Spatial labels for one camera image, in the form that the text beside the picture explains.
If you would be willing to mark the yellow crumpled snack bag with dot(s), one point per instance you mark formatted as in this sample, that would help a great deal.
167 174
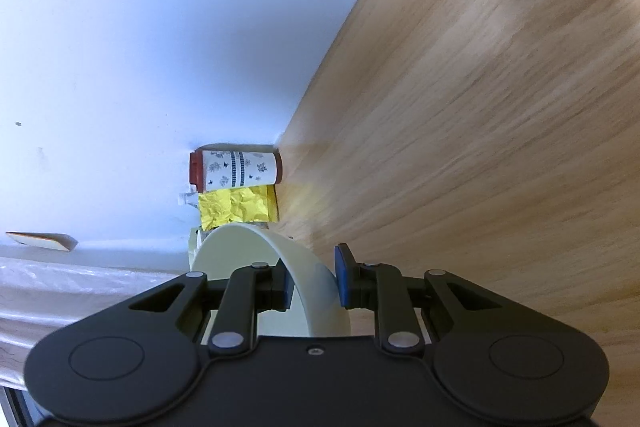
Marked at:
253 204

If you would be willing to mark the light green bag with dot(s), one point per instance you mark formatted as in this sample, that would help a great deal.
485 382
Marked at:
37 298

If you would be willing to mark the red lid travel tumbler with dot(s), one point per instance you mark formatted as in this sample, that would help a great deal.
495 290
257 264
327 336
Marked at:
213 170

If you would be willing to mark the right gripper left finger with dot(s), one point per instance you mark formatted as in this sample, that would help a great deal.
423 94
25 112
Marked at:
239 300

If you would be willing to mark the pale green bowl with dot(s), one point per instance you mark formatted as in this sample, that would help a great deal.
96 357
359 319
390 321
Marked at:
314 306

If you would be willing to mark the glass pitcher cream lid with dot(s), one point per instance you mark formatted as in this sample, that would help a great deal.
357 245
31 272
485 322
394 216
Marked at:
196 239

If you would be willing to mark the clear plastic water bottle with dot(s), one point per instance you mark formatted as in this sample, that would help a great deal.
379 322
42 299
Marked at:
188 199

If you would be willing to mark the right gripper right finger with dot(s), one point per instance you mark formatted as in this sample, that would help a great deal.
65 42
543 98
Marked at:
392 298

